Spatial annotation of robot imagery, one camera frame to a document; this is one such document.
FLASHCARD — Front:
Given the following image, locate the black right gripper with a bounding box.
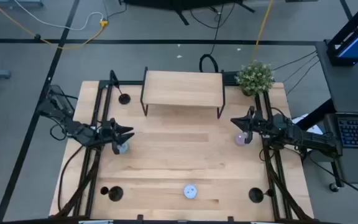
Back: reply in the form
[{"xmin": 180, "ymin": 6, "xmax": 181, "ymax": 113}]
[{"xmin": 230, "ymin": 106, "xmax": 275, "ymax": 144}]

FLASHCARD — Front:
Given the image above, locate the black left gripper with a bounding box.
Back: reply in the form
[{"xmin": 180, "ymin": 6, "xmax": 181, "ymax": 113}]
[{"xmin": 100, "ymin": 118, "xmax": 135, "ymax": 156}]

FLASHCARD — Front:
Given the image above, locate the pale blue candle holder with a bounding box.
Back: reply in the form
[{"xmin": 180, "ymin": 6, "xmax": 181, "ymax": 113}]
[{"xmin": 118, "ymin": 141, "xmax": 130, "ymax": 156}]

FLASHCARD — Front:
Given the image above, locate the pink candle holder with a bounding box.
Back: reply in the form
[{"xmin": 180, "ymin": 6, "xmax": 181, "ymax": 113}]
[{"xmin": 234, "ymin": 132, "xmax": 249, "ymax": 146}]

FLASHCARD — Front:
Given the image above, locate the white patterned candle holder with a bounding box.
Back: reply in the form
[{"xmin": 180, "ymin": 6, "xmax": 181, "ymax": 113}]
[{"xmin": 183, "ymin": 184, "xmax": 198, "ymax": 200}]

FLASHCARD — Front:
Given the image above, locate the potted green plant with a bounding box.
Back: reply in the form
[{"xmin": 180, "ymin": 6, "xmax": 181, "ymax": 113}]
[{"xmin": 234, "ymin": 60, "xmax": 275, "ymax": 97}]

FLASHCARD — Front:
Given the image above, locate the white paper sheet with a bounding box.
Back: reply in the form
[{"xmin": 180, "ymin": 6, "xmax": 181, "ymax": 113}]
[{"xmin": 291, "ymin": 113, "xmax": 320, "ymax": 135}]

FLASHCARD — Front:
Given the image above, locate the wooden shelf with black legs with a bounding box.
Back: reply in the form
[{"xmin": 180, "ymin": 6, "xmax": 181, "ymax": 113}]
[{"xmin": 140, "ymin": 66, "xmax": 226, "ymax": 119}]

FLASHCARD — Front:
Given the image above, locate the grey computer desk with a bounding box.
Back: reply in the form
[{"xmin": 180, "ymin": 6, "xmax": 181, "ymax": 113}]
[{"xmin": 296, "ymin": 40, "xmax": 358, "ymax": 192}]

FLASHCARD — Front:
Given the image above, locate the backlit black keyboard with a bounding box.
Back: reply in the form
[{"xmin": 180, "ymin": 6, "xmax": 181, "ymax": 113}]
[{"xmin": 337, "ymin": 118, "xmax": 358, "ymax": 149}]

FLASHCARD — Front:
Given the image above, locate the thin black cable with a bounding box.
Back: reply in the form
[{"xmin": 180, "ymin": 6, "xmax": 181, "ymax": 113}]
[
  {"xmin": 286, "ymin": 60, "xmax": 320, "ymax": 95},
  {"xmin": 282, "ymin": 55, "xmax": 319, "ymax": 83},
  {"xmin": 273, "ymin": 50, "xmax": 318, "ymax": 72}
]

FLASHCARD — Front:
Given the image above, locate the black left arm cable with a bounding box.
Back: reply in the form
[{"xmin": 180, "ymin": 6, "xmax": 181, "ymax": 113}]
[{"xmin": 57, "ymin": 145, "xmax": 84, "ymax": 213}]

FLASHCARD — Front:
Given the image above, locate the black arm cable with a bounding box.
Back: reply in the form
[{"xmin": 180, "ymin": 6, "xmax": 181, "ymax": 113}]
[
  {"xmin": 306, "ymin": 151, "xmax": 358, "ymax": 203},
  {"xmin": 57, "ymin": 145, "xmax": 84, "ymax": 213}
]

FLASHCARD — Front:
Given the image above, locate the looped black cable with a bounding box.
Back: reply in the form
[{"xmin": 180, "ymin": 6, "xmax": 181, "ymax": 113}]
[{"xmin": 190, "ymin": 0, "xmax": 236, "ymax": 74}]

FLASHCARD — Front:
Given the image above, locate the long yellow cable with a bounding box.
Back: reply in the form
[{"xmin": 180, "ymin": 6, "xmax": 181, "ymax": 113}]
[{"xmin": 251, "ymin": 0, "xmax": 275, "ymax": 63}]

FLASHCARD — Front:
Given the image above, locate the yellow cable with plug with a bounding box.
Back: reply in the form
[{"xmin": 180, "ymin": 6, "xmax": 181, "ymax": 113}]
[{"xmin": 0, "ymin": 0, "xmax": 109, "ymax": 50}]

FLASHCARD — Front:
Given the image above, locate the white cable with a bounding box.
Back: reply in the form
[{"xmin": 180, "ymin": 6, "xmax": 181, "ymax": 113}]
[{"xmin": 13, "ymin": 0, "xmax": 105, "ymax": 32}]

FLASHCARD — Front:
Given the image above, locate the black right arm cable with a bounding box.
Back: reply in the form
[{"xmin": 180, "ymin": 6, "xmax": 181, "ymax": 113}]
[{"xmin": 306, "ymin": 151, "xmax": 358, "ymax": 203}]

